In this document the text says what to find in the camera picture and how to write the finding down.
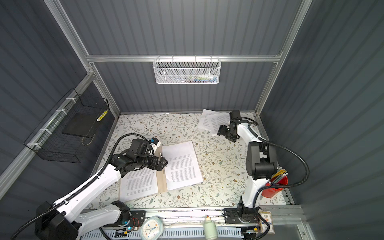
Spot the printed paper sheet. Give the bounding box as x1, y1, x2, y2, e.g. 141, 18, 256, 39
119, 168, 159, 202
162, 141, 203, 191
198, 109, 230, 135

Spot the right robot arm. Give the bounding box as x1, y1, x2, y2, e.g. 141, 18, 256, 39
218, 111, 310, 224

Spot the white alarm clock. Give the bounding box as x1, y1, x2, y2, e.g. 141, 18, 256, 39
140, 216, 164, 240

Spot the floral table mat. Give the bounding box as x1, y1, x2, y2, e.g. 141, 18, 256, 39
94, 113, 248, 209

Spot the red pen cup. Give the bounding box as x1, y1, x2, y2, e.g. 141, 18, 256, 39
262, 168, 288, 198

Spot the beige paper folder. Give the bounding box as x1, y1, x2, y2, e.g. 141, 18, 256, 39
155, 147, 170, 194

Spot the white wire basket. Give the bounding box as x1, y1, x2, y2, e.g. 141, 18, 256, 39
153, 59, 222, 85

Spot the yellow marker in basket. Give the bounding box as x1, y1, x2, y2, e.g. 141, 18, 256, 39
97, 110, 109, 122

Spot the white glue bottle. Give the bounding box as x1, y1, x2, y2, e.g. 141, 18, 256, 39
203, 215, 218, 240

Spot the black wire basket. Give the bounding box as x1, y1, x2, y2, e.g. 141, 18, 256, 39
24, 91, 110, 164

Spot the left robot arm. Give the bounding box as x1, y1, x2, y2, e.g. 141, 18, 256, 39
11, 133, 168, 240

